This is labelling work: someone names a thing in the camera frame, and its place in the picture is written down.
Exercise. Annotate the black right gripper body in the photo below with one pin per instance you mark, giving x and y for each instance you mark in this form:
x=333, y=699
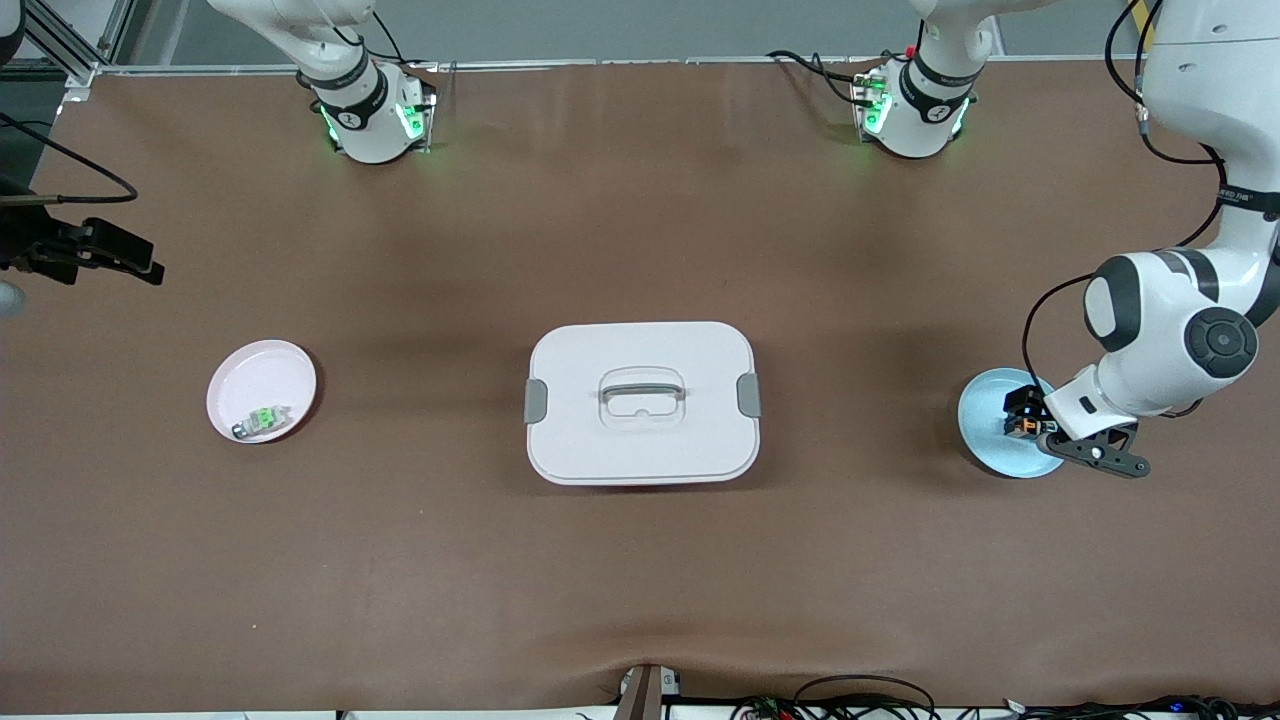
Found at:
x=22, y=250

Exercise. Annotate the orange and black switch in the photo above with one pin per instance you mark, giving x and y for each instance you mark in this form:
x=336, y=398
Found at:
x=1022, y=400

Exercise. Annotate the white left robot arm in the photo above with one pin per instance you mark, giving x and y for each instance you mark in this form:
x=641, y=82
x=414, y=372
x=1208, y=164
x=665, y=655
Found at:
x=1160, y=310

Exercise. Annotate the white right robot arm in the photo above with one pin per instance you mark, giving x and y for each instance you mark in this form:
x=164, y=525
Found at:
x=350, y=110

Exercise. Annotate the light blue round plate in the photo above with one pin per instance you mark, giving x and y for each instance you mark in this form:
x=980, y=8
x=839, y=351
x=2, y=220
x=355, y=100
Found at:
x=985, y=420

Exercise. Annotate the pale pink round plate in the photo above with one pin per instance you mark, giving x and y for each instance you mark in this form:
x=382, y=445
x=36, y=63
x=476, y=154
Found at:
x=255, y=375

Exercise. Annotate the white lidded container grey latches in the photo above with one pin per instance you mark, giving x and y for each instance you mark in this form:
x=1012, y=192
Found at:
x=640, y=450

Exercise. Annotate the brown table mat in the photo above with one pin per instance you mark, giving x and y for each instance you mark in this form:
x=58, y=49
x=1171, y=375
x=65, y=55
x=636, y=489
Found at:
x=640, y=580

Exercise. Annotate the aluminium frame profile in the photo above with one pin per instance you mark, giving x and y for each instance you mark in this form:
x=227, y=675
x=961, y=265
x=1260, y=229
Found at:
x=60, y=50

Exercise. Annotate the green and silver switch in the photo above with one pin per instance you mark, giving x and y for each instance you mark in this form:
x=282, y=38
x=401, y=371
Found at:
x=264, y=418

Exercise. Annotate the metal table edge bracket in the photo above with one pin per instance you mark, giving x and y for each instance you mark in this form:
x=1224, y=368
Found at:
x=645, y=695

